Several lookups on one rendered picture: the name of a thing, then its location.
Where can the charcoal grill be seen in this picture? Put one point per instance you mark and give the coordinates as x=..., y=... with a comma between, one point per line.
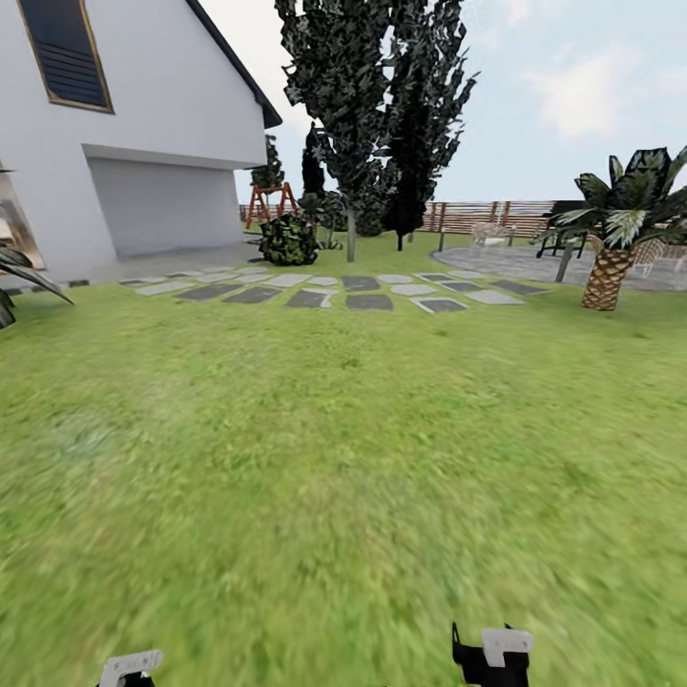
x=565, y=205

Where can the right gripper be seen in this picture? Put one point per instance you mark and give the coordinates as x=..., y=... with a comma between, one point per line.
x=477, y=671

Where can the tree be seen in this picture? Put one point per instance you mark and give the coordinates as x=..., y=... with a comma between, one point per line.
x=312, y=175
x=440, y=87
x=269, y=176
x=339, y=76
x=407, y=209

